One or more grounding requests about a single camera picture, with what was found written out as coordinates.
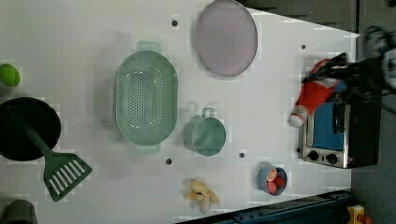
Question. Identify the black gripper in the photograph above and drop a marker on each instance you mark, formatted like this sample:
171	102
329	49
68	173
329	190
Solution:
366	78

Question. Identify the pink round plate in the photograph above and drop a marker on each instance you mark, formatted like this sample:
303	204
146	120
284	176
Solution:
226	38

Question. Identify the red ketchup bottle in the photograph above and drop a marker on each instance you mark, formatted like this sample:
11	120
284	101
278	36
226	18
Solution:
312	95

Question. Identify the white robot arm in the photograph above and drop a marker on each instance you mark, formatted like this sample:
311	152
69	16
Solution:
379	42

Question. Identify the grey cylindrical object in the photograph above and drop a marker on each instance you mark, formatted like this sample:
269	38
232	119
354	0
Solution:
19	212

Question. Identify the green slotted spatula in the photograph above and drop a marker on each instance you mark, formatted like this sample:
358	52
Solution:
62	171

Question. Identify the black toaster oven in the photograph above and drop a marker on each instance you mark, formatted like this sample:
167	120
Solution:
343	135

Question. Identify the green cup with handle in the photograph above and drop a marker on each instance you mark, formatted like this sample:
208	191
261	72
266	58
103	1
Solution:
205	134

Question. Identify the green oval colander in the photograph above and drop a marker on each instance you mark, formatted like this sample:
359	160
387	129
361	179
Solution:
145	101

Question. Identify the blue bowl with fruit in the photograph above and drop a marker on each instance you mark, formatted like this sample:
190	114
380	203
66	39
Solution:
272	180

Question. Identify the yellow red toy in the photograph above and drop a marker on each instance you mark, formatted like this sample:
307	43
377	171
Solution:
357	215

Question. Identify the peeled banana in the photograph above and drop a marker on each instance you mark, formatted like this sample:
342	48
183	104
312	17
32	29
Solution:
202	194

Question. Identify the green round fruit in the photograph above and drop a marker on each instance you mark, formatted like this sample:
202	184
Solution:
9	75

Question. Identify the black frying pan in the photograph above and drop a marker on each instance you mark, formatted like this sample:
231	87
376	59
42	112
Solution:
14	144

